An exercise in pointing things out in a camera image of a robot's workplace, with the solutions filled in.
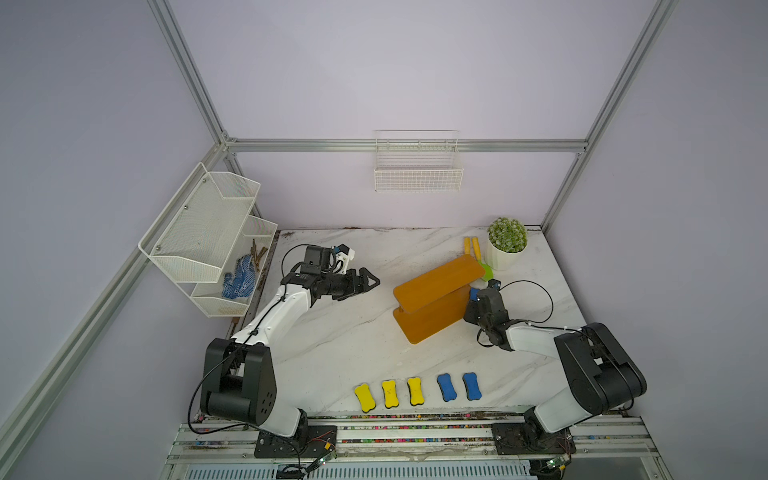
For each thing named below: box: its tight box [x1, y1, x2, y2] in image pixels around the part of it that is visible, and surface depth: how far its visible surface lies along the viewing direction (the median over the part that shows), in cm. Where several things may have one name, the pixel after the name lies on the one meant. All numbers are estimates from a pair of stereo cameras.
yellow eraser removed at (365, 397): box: [354, 383, 376, 413], surface depth 81 cm
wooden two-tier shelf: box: [393, 254, 485, 344], surface depth 91 cm
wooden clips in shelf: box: [250, 238, 268, 271], surface depth 97 cm
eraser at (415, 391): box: [407, 377, 425, 406], surface depth 82 cm
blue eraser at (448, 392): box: [437, 373, 457, 402], surface depth 83 cm
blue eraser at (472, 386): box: [462, 372, 482, 401], surface depth 83 cm
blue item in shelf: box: [222, 254, 255, 299], surface depth 90 cm
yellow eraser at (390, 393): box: [382, 380, 400, 409], surface depth 82 cm
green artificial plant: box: [488, 217, 528, 253], surface depth 102 cm
